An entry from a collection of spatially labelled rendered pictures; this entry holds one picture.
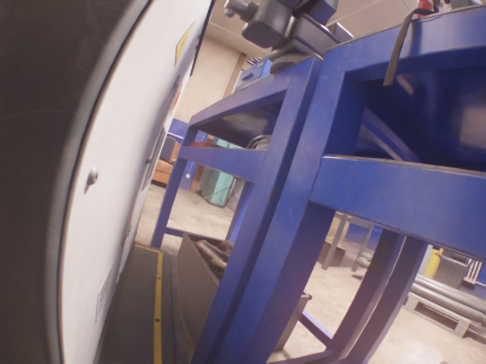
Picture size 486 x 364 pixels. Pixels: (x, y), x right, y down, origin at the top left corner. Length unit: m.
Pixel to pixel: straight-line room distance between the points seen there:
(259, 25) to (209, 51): 5.04
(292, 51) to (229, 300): 0.49
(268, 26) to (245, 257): 0.43
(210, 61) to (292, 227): 5.23
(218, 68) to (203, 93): 0.70
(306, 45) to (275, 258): 0.41
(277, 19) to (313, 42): 0.09
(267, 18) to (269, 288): 0.47
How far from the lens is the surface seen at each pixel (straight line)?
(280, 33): 0.51
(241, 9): 0.53
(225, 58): 5.58
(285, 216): 0.32
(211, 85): 5.29
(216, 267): 0.88
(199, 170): 5.04
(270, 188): 0.37
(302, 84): 0.42
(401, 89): 0.47
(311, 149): 0.32
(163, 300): 0.51
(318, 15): 0.60
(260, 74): 1.21
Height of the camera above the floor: 0.61
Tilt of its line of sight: 1 degrees down
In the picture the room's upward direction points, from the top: 19 degrees clockwise
